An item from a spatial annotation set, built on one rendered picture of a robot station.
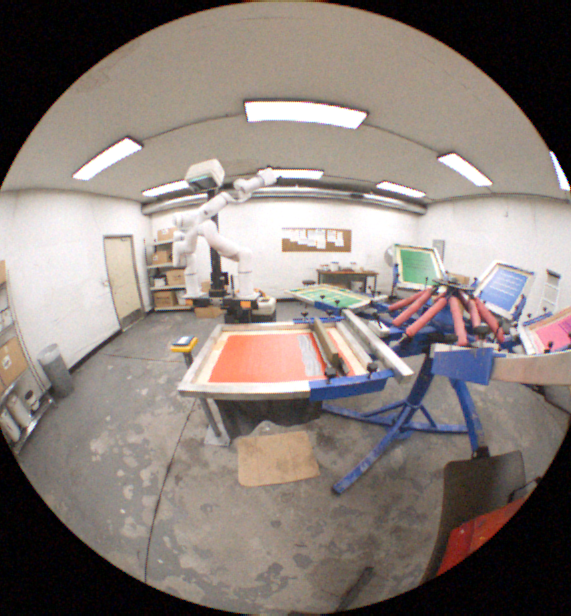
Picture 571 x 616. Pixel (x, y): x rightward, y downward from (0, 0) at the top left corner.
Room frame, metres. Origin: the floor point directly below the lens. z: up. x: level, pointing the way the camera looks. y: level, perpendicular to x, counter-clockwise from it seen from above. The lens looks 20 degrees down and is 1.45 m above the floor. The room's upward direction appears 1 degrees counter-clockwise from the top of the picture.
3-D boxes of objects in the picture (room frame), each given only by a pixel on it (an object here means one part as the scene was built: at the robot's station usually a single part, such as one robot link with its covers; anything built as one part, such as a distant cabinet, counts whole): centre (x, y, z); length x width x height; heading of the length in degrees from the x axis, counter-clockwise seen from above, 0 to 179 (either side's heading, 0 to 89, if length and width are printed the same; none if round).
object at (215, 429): (0.82, 0.60, 0.48); 0.22 x 0.22 x 0.96; 3
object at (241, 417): (0.52, 0.07, 0.74); 0.46 x 0.04 x 0.42; 93
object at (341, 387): (0.47, -0.23, 0.98); 0.30 x 0.05 x 0.07; 93
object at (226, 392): (0.73, 0.02, 0.97); 0.79 x 0.58 x 0.04; 93
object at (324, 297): (1.55, -0.53, 1.05); 1.08 x 0.61 x 0.23; 33
